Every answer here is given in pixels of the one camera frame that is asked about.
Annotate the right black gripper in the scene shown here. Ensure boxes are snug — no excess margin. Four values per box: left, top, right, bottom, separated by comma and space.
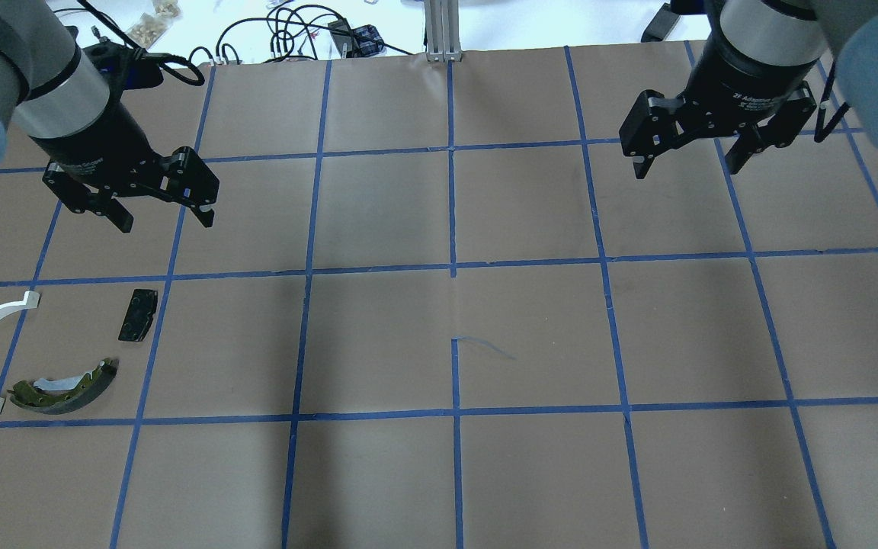
619, 34, 818, 180

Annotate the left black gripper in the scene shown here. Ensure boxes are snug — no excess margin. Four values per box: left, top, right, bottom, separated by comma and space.
30, 111, 220, 233

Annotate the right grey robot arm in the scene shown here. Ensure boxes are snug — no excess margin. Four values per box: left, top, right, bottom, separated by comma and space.
619, 1, 878, 178

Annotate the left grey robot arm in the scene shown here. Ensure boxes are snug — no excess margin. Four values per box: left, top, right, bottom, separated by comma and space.
0, 1, 220, 233

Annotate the black power adapter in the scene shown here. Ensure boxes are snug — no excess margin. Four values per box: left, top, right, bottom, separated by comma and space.
639, 1, 682, 43

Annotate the black brake pad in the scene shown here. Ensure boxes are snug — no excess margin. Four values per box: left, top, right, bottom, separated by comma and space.
117, 288, 159, 342

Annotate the bag of wooden pieces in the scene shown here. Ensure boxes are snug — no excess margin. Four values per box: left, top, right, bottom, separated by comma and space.
127, 1, 181, 49

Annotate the olive brake shoe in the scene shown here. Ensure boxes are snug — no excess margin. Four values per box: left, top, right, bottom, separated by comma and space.
8, 358, 118, 415

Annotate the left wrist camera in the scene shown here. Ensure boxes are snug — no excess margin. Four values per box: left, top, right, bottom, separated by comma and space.
84, 41, 165, 91

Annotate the black tangled cable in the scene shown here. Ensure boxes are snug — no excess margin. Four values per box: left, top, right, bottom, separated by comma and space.
214, 4, 409, 62

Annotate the aluminium frame post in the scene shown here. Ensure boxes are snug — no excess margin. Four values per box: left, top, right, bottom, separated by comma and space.
422, 0, 463, 63

